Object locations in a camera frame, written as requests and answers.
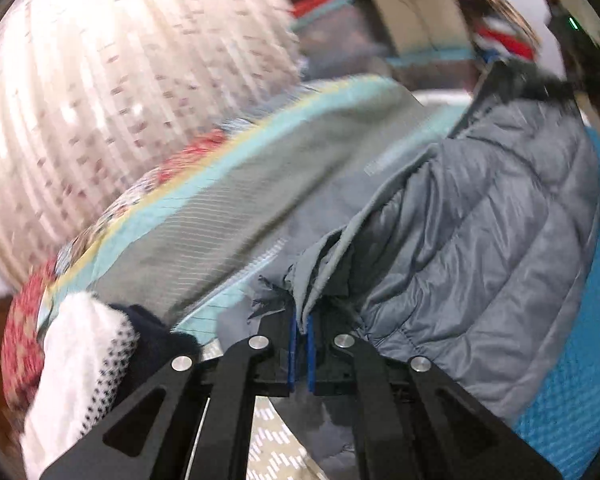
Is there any beige patterned curtain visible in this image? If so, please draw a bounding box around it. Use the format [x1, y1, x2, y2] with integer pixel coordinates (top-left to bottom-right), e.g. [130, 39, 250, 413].
[0, 0, 306, 291]

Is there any patterned bed blanket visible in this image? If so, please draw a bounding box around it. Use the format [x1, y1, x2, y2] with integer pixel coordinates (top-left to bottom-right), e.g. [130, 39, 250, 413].
[2, 74, 476, 441]

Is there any turquoise knit cloth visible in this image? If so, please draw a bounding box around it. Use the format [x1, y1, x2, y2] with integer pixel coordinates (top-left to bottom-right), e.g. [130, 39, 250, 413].
[510, 125, 600, 480]

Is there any pile of colourful clothes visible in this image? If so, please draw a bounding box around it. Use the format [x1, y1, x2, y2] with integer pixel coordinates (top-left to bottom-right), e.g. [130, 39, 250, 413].
[290, 0, 541, 91]

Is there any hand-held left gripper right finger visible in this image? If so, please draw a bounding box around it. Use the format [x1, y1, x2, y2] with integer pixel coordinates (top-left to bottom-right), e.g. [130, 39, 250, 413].
[306, 310, 563, 480]

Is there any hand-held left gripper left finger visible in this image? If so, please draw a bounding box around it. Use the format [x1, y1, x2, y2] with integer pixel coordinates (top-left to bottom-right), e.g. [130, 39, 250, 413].
[39, 313, 299, 480]

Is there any white navy knit sweater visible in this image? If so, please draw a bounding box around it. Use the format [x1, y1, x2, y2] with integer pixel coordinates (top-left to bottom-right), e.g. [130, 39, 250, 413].
[22, 291, 201, 480]

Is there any grey puffer jacket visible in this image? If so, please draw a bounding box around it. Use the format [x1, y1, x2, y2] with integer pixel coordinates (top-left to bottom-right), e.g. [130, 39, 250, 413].
[215, 60, 600, 466]

